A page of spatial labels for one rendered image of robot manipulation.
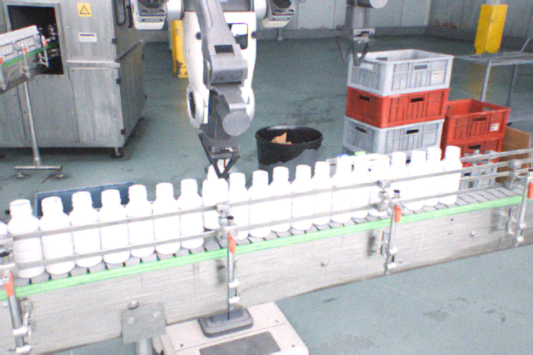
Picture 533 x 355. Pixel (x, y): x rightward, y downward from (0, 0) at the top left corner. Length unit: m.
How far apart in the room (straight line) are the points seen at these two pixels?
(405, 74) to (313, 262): 2.41
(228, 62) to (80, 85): 3.89
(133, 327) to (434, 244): 0.87
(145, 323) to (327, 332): 1.49
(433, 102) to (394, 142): 0.40
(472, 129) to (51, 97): 3.51
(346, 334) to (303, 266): 1.31
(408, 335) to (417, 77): 1.77
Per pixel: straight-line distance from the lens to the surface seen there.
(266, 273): 1.35
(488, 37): 11.25
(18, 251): 1.22
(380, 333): 2.71
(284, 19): 1.93
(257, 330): 2.23
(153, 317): 1.30
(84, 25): 4.80
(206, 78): 1.07
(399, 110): 3.68
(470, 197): 1.69
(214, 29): 1.10
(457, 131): 4.21
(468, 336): 2.83
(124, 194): 1.86
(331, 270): 1.44
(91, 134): 4.99
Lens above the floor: 1.62
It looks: 22 degrees down
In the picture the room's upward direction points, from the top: 1 degrees clockwise
